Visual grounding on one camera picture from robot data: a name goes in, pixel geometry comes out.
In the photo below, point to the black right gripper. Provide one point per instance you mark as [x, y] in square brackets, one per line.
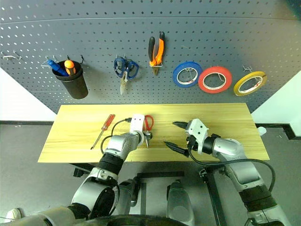
[191, 142]

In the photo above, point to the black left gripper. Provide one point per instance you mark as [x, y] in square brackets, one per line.
[149, 136]

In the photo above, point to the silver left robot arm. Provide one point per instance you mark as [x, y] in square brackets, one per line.
[122, 143]

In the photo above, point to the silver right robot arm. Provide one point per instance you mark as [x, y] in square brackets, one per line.
[235, 150]

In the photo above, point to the red tape roll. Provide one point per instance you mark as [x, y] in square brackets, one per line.
[201, 83]

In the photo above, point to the blue tape roll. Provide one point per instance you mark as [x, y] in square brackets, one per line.
[175, 75]

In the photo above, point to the yellow tape roll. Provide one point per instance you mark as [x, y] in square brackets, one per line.
[255, 73]

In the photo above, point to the grey metal pegboard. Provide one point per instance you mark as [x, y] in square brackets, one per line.
[94, 35]

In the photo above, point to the silver left robot leg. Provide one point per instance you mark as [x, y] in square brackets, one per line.
[128, 193]

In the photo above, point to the silver robot leg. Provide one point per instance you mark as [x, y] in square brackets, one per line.
[128, 193]
[178, 202]

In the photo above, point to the silver right robot leg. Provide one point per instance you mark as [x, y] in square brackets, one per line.
[178, 202]

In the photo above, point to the small white round object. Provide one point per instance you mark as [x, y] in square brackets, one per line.
[261, 131]

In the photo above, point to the orange and black pliers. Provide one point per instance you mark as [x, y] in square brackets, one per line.
[160, 49]

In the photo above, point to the black cylindrical holder cup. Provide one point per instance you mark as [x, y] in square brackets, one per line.
[75, 87]

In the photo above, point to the white shoe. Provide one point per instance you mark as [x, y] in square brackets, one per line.
[13, 215]

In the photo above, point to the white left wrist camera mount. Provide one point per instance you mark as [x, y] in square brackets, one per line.
[137, 122]

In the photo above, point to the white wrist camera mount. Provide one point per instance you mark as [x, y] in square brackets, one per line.
[137, 122]
[198, 131]

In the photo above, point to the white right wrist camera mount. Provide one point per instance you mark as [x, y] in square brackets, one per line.
[198, 131]

